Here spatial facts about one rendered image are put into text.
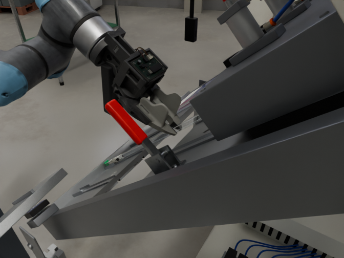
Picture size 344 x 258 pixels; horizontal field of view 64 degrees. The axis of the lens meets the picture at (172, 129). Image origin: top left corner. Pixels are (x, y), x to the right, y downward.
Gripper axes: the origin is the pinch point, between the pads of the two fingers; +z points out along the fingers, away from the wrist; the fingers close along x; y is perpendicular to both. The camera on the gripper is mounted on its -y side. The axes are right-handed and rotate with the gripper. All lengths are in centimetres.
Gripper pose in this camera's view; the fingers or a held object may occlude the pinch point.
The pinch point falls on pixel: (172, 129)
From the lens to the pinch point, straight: 53.7
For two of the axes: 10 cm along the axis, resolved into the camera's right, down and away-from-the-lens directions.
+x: 5.4, -5.1, 6.7
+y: 4.8, -4.7, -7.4
